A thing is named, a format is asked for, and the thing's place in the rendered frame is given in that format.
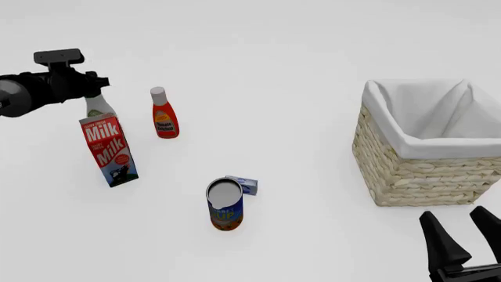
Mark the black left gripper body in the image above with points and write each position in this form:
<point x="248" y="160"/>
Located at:
<point x="95" y="82"/>

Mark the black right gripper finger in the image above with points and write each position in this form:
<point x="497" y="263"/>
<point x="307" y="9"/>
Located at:
<point x="489" y="232"/>
<point x="442" y="243"/>

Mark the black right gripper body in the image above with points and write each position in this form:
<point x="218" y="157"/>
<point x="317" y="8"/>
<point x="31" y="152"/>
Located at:
<point x="469" y="273"/>

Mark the white salad dressing bottle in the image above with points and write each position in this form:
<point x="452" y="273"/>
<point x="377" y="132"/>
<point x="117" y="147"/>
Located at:
<point x="98" y="105"/>

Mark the grey and black left robot arm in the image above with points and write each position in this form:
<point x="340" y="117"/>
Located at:
<point x="27" y="92"/>

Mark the woven wicker basket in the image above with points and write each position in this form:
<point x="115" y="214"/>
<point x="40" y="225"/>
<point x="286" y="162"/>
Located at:
<point x="430" y="182"/>

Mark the white cloth basket liner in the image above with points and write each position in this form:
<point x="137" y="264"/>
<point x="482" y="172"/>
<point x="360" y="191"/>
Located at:
<point x="422" y="117"/>

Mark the red milk carton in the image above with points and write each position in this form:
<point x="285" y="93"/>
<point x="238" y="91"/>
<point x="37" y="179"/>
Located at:
<point x="109" y="149"/>

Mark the red tomato ketchup bottle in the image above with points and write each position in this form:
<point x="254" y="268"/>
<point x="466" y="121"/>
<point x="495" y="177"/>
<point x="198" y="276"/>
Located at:
<point x="165" y="117"/>

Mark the blue soup can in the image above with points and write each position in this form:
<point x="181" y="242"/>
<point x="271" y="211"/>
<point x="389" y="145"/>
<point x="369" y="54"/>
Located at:
<point x="226" y="208"/>

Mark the small blue and white box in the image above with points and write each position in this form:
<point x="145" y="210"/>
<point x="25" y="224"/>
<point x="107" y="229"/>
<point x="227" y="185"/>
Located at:
<point x="249" y="186"/>

